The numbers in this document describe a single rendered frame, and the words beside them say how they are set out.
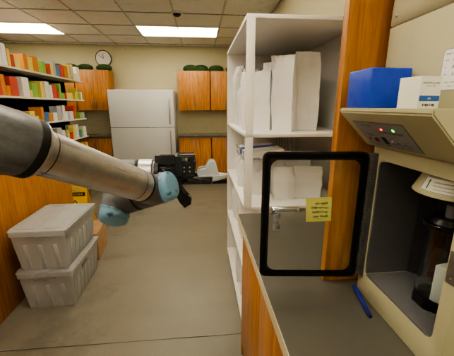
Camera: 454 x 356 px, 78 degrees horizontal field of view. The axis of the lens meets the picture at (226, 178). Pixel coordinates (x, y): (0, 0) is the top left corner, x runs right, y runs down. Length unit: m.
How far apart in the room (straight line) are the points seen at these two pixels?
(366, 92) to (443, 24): 0.18
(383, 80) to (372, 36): 0.22
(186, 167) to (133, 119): 4.67
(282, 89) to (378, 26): 0.92
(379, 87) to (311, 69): 1.23
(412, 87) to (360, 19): 0.33
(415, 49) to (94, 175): 0.75
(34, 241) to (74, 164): 1.99
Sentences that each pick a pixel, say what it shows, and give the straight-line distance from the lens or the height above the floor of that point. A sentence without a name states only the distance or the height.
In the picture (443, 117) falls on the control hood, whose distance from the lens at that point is 0.60.
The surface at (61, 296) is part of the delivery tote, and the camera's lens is 2.68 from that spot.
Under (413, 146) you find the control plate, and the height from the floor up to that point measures 1.43.
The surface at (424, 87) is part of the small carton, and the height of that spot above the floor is 1.55.
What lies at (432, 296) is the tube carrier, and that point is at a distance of 0.91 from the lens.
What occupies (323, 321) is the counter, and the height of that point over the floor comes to 0.94.
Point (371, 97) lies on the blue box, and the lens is 0.76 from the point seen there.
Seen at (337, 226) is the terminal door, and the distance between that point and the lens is 0.93.
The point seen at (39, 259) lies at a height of 0.42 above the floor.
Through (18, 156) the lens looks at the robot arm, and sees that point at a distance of 0.48.
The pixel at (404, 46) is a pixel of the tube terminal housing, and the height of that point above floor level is 1.65.
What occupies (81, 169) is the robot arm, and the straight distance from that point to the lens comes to 0.54.
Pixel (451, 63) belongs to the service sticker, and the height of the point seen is 1.60.
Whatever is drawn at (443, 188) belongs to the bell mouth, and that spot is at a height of 1.34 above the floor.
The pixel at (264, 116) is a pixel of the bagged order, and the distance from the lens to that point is 1.88.
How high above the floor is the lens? 1.51
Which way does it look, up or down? 14 degrees down
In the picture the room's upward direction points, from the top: straight up
